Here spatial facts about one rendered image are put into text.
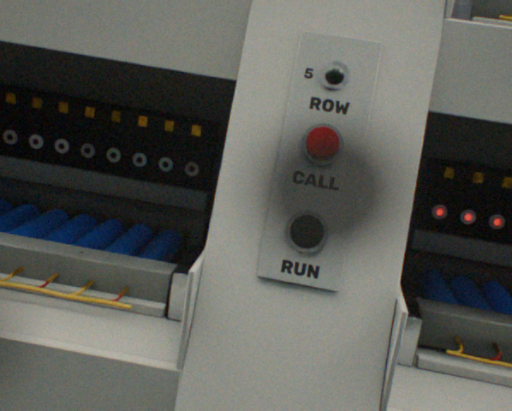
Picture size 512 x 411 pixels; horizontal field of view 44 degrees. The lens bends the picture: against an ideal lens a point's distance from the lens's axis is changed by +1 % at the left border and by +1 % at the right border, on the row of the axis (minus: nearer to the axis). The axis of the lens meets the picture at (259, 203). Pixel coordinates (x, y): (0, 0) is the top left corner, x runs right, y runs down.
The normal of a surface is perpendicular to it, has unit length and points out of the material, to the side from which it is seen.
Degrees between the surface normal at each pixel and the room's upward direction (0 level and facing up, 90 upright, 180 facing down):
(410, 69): 90
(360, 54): 90
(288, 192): 90
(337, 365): 90
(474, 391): 19
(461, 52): 109
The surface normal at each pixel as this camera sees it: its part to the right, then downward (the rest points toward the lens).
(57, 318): 0.15, -0.96
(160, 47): -0.11, 0.23
